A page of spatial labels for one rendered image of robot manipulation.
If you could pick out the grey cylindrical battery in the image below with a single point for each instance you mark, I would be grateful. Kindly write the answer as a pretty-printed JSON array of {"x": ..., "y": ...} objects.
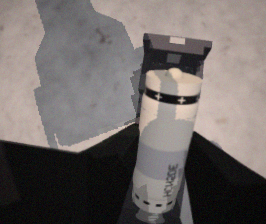
[{"x": 167, "y": 118}]

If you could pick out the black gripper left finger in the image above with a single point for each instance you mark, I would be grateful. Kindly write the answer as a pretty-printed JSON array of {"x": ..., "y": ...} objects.
[{"x": 90, "y": 186}]

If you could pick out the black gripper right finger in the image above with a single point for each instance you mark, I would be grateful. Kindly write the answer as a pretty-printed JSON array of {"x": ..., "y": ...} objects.
[{"x": 221, "y": 189}]

